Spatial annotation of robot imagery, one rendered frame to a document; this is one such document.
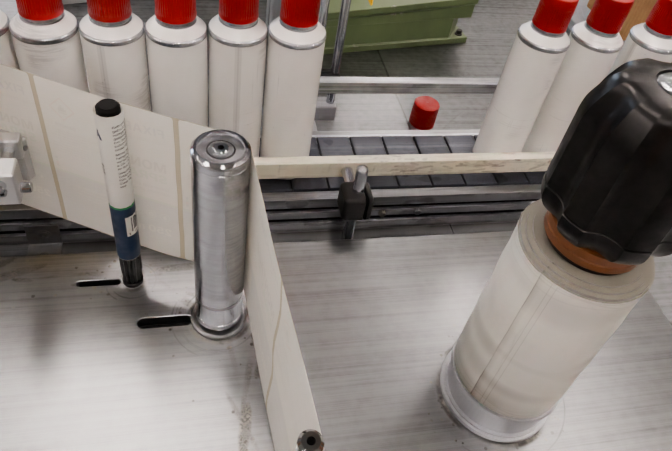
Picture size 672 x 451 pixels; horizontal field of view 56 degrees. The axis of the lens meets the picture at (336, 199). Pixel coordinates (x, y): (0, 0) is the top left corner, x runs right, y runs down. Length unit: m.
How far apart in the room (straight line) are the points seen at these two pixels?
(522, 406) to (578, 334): 0.09
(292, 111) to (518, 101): 0.23
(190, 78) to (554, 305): 0.35
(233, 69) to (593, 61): 0.35
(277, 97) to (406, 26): 0.43
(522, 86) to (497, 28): 0.47
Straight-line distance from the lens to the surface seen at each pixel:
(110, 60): 0.56
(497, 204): 0.72
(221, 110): 0.60
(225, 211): 0.41
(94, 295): 0.56
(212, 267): 0.46
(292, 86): 0.58
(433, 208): 0.69
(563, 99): 0.71
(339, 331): 0.54
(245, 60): 0.56
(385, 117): 0.84
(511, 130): 0.69
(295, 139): 0.62
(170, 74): 0.56
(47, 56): 0.56
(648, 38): 0.72
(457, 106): 0.90
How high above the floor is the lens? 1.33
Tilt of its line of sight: 44 degrees down
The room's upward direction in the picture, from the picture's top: 11 degrees clockwise
